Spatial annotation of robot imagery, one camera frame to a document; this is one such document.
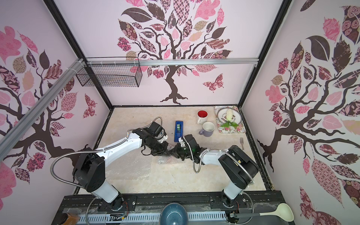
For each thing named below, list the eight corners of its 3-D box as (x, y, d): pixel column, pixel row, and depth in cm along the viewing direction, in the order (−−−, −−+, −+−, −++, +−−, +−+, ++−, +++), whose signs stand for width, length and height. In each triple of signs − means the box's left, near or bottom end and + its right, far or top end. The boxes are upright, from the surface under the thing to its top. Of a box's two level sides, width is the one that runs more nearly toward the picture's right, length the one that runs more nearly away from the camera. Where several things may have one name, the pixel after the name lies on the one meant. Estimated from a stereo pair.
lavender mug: (199, 137, 102) (200, 131, 96) (198, 127, 108) (199, 122, 102) (213, 137, 102) (215, 131, 96) (212, 127, 108) (213, 121, 102)
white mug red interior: (197, 125, 109) (198, 119, 103) (196, 115, 115) (197, 109, 110) (207, 125, 108) (209, 119, 103) (206, 115, 115) (207, 109, 110)
